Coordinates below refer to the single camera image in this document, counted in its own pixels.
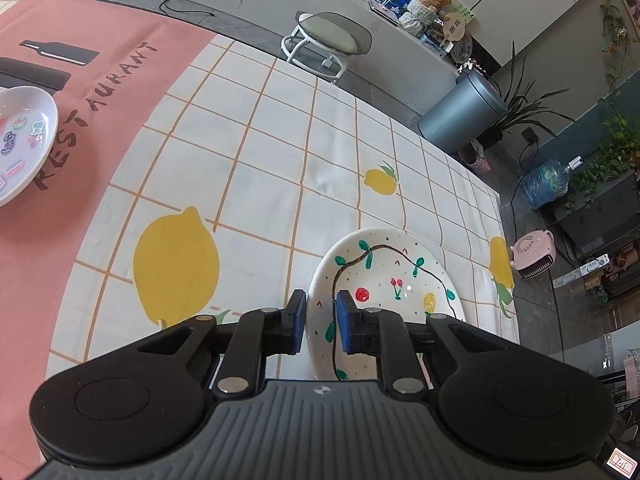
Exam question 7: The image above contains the pink printed table runner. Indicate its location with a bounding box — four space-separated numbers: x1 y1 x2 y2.
0 0 219 480

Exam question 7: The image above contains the white laptop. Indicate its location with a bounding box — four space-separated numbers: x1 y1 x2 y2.
369 2 402 25

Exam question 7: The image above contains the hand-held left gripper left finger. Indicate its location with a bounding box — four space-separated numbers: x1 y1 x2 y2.
134 288 308 396

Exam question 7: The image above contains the white stool with grey seat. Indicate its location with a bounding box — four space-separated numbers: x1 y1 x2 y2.
280 10 374 85

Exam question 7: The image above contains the dark grey cabinet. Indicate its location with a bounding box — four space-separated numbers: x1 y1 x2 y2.
549 167 640 262

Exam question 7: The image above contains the grey metal trash can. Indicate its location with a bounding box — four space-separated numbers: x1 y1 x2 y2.
417 70 509 155

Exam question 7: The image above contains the decorative patterned plate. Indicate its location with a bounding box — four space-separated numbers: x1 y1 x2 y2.
451 35 474 62

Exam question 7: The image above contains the white power strip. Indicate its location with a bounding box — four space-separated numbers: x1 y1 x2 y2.
552 254 612 289

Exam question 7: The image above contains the small white sticker plate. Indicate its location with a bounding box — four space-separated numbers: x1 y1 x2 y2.
0 85 60 209

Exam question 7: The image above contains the white painted fruit plate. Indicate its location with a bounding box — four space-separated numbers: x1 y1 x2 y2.
308 228 466 382

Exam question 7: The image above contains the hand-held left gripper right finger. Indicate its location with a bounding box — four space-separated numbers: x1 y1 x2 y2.
334 289 507 395

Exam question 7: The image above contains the blue water bottle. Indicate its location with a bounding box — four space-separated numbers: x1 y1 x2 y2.
517 157 584 210

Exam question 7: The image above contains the hanging vine plant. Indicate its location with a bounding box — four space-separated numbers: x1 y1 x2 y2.
598 0 636 106

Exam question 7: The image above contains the pink fan heater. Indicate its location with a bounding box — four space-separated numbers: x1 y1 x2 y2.
510 229 556 280

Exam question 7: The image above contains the green pothos plant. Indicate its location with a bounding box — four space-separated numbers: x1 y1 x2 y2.
564 115 640 216

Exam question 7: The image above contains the tall leafy floor plant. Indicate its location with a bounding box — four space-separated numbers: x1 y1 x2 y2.
479 41 577 150

